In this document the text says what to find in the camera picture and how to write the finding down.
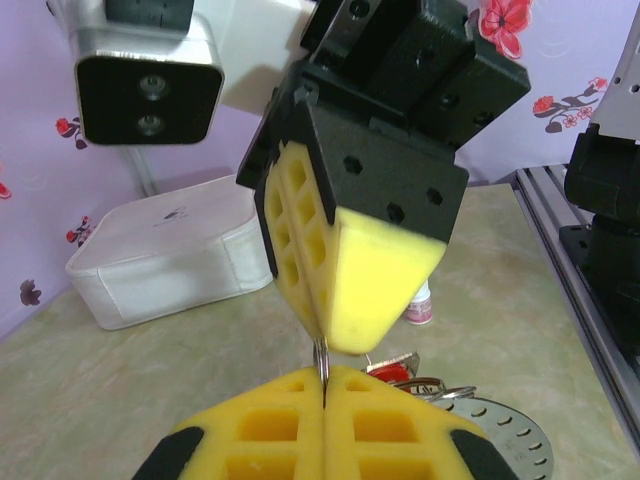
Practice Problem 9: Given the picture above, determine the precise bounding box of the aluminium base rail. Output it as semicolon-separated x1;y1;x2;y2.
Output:
514;164;640;401

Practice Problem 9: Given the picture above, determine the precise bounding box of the small red-capped vial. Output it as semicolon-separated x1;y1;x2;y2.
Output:
403;277;434;326

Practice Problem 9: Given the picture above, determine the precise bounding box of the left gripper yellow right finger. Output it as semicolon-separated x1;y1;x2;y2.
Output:
323;363;522;480

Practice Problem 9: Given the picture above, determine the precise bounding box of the red-headed key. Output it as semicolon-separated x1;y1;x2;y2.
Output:
365;351;422;387

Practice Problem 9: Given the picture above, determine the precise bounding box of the white square lidded case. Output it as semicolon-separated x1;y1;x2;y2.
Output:
64;173;276;331

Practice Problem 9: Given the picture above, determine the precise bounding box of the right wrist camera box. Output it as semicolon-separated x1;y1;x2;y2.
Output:
73;0;321;147

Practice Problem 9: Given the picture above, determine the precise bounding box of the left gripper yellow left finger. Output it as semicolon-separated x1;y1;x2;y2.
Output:
130;363;327;480

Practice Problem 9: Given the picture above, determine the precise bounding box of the silver split key ring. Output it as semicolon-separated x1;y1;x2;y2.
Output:
313;335;332;409

